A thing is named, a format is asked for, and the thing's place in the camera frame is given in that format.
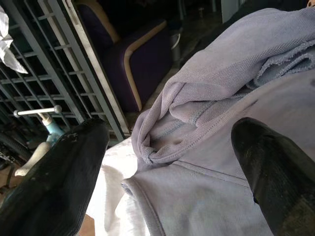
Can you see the white hanging cloth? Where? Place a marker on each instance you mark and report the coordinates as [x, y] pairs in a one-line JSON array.
[[8, 44]]

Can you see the lavender mesh garment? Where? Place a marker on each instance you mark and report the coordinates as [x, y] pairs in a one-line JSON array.
[[221, 98]]

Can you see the grey metal window grille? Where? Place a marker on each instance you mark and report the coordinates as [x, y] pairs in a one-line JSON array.
[[56, 66]]

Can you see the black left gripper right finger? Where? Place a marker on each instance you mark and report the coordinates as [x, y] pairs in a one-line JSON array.
[[275, 169]]

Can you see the grey plastic bucket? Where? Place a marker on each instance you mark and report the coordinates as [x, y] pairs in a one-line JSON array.
[[175, 46]]

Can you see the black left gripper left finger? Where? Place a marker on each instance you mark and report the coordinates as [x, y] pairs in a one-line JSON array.
[[51, 177]]

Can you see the light blue children's bicycle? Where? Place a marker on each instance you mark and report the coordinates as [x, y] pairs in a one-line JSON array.
[[37, 137]]

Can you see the dark purple wooden-armed armchair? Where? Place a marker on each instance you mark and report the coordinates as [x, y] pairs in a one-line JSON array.
[[133, 56]]

